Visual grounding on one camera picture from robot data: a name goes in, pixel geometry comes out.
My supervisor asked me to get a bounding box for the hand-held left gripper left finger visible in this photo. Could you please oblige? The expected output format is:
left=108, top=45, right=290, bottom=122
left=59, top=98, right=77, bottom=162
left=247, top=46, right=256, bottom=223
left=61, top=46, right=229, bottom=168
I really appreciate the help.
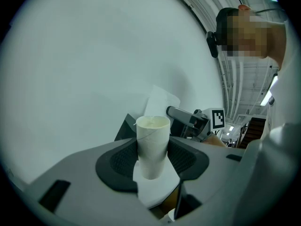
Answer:
left=23, top=137, right=163, bottom=226

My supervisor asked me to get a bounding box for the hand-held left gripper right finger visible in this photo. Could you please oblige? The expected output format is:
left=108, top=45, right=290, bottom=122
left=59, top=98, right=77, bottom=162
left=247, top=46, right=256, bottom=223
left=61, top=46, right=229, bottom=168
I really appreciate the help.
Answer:
left=167, top=137, right=246, bottom=221

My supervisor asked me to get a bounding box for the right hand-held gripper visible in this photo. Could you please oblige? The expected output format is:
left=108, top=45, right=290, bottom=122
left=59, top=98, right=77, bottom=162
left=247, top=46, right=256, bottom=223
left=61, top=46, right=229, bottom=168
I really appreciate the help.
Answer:
left=166, top=105, right=226, bottom=143

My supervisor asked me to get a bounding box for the black toilet paper holder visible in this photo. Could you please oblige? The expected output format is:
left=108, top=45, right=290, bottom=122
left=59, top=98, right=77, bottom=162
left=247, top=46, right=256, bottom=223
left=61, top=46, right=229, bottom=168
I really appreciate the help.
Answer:
left=114, top=113, right=137, bottom=142

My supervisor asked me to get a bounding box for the person's right forearm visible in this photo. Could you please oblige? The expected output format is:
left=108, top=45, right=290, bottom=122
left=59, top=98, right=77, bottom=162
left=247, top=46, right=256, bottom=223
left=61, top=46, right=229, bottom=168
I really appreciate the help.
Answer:
left=201, top=133, right=228, bottom=148

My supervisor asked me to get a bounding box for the white tissue paper sheet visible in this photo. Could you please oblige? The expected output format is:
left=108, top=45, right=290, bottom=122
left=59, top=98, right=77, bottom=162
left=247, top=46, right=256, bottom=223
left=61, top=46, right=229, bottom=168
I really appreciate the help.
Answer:
left=143, top=84, right=181, bottom=127

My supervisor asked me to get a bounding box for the brown staircase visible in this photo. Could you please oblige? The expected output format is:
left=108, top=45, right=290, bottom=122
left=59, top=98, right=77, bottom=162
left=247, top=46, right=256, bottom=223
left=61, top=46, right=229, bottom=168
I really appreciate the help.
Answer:
left=237, top=116, right=267, bottom=149

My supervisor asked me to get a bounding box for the white flat paper piece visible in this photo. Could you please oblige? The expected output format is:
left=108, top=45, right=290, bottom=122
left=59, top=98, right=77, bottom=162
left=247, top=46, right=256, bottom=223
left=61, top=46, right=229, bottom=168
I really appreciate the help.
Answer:
left=133, top=158, right=181, bottom=210

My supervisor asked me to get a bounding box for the person's white shirt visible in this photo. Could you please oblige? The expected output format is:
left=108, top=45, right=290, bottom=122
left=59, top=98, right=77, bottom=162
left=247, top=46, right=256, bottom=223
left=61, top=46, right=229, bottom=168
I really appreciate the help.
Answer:
left=235, top=17, right=301, bottom=226

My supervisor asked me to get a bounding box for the long ceiling light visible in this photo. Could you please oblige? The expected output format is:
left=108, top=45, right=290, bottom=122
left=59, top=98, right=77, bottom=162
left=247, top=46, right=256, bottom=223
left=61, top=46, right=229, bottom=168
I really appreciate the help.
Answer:
left=259, top=75, right=279, bottom=107

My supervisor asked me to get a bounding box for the person's head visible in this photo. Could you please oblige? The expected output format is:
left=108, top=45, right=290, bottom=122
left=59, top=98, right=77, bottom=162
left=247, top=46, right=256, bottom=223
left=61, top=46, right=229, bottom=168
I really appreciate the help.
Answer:
left=226, top=4, right=288, bottom=72

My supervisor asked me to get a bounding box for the black head-mounted camera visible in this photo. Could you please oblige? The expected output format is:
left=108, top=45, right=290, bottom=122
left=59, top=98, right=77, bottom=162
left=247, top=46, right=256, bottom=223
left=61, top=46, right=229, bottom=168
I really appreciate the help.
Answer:
left=206, top=31, right=220, bottom=58

